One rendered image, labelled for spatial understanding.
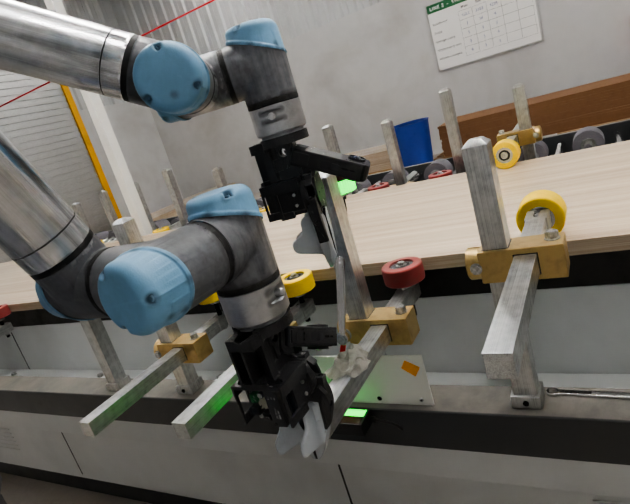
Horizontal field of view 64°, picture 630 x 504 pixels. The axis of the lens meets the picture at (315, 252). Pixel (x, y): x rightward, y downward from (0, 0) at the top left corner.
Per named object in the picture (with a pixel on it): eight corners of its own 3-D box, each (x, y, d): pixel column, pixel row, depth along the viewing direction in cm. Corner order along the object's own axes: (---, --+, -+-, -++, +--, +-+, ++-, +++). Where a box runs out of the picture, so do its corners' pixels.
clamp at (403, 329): (412, 345, 85) (405, 318, 83) (341, 346, 92) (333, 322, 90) (421, 328, 89) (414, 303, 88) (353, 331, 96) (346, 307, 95)
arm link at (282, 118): (302, 96, 75) (293, 97, 68) (311, 126, 76) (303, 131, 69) (255, 111, 77) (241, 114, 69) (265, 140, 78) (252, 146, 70)
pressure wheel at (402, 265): (428, 323, 95) (414, 268, 92) (389, 325, 99) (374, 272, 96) (438, 304, 102) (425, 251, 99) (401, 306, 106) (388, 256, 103)
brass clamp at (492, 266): (569, 279, 69) (563, 244, 67) (468, 287, 76) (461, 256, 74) (570, 261, 74) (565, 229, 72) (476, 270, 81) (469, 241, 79)
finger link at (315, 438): (300, 484, 62) (277, 421, 59) (322, 451, 67) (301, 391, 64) (322, 487, 60) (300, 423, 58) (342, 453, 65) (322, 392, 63)
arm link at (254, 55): (220, 38, 73) (276, 21, 73) (244, 114, 76) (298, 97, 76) (213, 29, 66) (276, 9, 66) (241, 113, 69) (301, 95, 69)
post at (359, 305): (397, 423, 93) (324, 172, 81) (380, 422, 95) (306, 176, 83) (403, 411, 96) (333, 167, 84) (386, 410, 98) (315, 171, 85)
